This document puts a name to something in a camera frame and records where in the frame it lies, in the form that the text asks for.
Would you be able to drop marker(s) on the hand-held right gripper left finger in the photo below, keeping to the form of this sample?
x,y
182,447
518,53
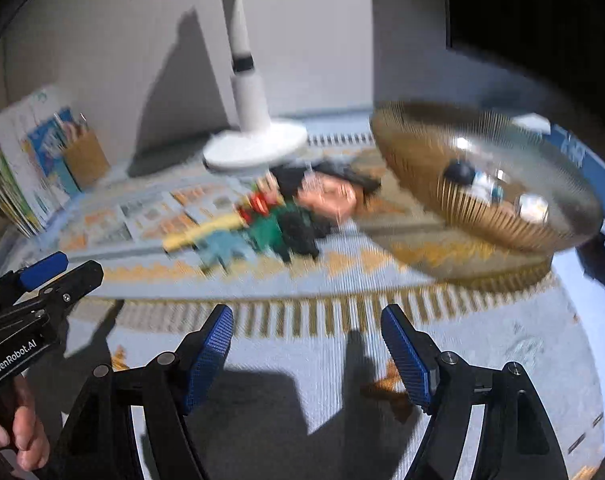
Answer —
x,y
207,360

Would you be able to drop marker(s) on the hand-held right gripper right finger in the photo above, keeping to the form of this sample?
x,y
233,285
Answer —
x,y
407,355

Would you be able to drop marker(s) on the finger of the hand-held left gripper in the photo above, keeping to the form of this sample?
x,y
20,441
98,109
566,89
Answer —
x,y
77,277
42,266

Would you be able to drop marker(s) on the yellow rectangular block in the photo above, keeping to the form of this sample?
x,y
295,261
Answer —
x,y
202,232

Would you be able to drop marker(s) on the green toy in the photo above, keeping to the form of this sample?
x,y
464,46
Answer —
x,y
270,230

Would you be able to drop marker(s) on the red black-haired action figure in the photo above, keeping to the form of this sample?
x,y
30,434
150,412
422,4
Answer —
x,y
327,192

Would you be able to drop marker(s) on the black helmet white figurine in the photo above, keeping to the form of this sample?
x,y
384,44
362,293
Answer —
x,y
460,172

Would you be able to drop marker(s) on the white charger cube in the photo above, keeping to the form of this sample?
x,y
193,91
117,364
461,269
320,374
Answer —
x,y
532,207

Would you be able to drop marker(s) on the amber ribbed glass bowl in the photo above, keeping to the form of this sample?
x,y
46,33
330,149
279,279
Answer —
x,y
487,160

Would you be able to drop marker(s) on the person's left hand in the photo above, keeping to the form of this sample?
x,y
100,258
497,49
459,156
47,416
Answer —
x,y
27,435

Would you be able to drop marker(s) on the row of books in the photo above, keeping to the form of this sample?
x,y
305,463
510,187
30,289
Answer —
x,y
27,160

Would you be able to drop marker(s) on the wooden pen holder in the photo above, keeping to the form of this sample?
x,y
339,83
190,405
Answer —
x,y
85,160

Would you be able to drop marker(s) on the patterned woven mat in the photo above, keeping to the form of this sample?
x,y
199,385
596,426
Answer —
x,y
302,280

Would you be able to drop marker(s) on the white desk lamp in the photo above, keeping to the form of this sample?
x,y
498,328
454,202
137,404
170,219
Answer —
x,y
255,147

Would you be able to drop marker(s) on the blue printed box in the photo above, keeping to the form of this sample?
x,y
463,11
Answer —
x,y
577,155

